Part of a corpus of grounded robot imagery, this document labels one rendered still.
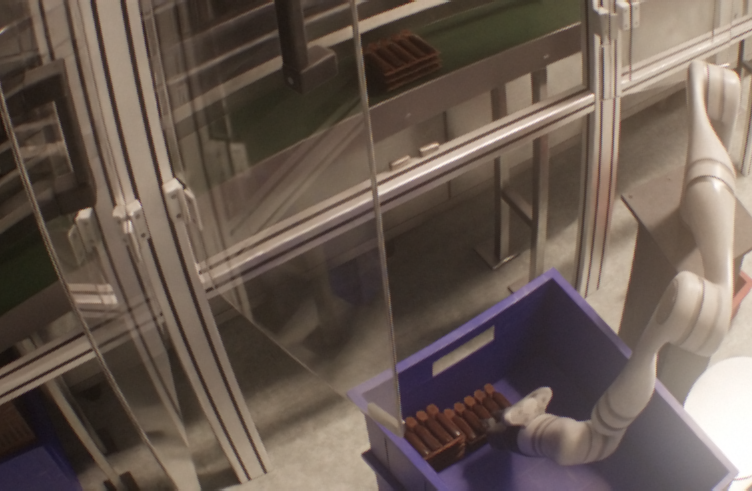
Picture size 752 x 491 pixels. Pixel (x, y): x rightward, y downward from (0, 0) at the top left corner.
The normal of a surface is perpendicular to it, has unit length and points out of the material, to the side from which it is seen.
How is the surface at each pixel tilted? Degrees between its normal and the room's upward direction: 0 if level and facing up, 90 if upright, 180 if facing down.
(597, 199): 90
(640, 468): 0
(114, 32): 90
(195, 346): 90
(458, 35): 2
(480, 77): 90
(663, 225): 0
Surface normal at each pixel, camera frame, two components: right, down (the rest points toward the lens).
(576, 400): -0.08, -0.68
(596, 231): 0.51, 0.59
